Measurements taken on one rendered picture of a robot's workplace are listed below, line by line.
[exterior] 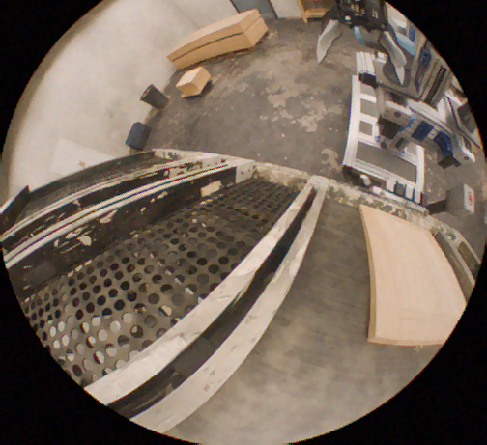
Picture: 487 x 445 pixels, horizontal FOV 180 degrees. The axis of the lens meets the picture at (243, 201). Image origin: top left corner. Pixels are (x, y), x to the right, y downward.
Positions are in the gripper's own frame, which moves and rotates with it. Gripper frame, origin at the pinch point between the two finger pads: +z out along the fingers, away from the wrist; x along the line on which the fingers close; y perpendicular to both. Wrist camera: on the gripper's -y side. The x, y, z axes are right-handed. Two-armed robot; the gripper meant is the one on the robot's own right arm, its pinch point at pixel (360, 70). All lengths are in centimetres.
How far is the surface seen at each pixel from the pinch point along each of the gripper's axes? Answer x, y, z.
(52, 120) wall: -487, 76, -116
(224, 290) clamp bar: -7.2, 34.2, 11.5
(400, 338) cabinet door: 18.1, 32.5, 17.7
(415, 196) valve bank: 46, -30, 47
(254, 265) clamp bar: -6.6, 30.6, 13.8
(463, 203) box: 73, -26, 31
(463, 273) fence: 56, 12, 28
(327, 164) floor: -10, -91, 101
